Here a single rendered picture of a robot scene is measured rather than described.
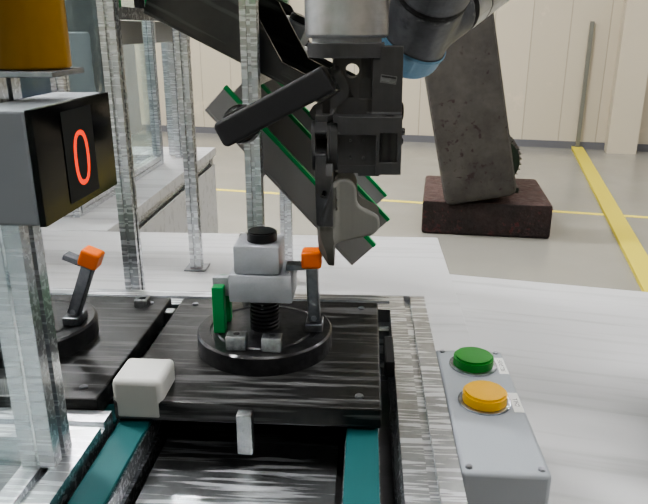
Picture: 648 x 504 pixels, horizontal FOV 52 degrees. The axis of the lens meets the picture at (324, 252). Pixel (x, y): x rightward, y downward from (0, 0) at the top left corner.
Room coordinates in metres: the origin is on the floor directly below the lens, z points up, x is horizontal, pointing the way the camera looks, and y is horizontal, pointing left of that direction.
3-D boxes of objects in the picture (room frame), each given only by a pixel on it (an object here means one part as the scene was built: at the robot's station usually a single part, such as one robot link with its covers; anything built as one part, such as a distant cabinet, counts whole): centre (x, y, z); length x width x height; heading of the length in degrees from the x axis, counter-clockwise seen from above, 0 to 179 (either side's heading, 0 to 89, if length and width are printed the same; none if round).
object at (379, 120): (0.63, -0.03, 1.21); 0.09 x 0.08 x 0.12; 87
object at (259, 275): (0.63, 0.07, 1.06); 0.08 x 0.04 x 0.07; 86
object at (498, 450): (0.53, -0.15, 0.93); 0.21 x 0.07 x 0.06; 176
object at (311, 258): (0.63, 0.02, 1.04); 0.04 x 0.02 x 0.08; 86
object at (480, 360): (0.60, -0.15, 0.96); 0.04 x 0.04 x 0.02
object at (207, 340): (0.63, 0.06, 0.98); 0.14 x 0.14 x 0.02
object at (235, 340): (0.58, 0.08, 1.00); 0.02 x 0.01 x 0.02; 86
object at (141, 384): (0.54, 0.17, 0.97); 0.05 x 0.05 x 0.04; 86
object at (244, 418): (0.51, 0.07, 0.95); 0.01 x 0.01 x 0.04; 86
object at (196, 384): (0.63, 0.06, 0.96); 0.24 x 0.24 x 0.02; 86
